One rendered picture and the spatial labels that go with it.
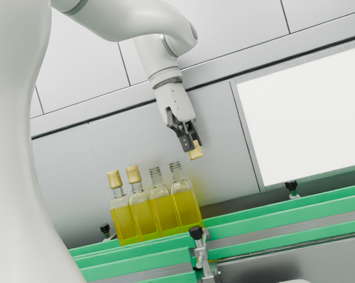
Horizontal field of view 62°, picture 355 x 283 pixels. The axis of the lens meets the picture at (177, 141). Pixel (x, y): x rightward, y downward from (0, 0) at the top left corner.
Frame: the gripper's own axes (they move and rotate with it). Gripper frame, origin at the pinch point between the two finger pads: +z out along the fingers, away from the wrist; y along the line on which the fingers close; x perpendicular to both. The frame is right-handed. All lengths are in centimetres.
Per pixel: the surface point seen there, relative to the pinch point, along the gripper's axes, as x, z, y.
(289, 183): 16.2, 19.6, -12.4
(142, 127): -17.9, -9.7, -9.2
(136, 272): -17.2, 23.3, 16.5
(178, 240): -9.7, 21.6, 6.8
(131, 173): -17.2, 2.0, 4.9
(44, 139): -52, -19, -1
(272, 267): 8.0, 34.6, 0.6
